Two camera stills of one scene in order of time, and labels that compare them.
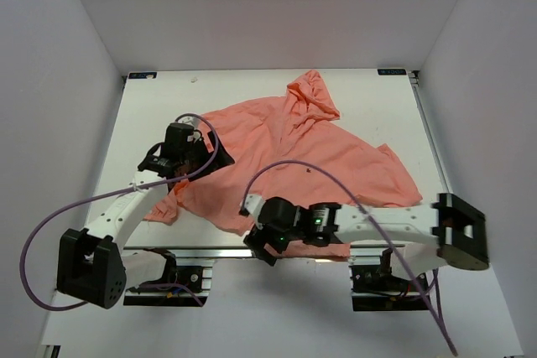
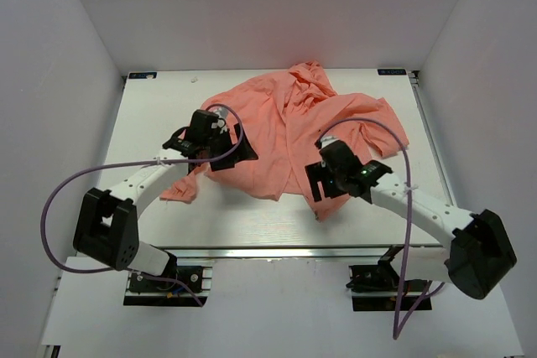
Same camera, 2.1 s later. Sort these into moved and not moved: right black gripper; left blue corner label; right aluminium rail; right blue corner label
Moved: right black gripper
Not moved: right blue corner label; right aluminium rail; left blue corner label
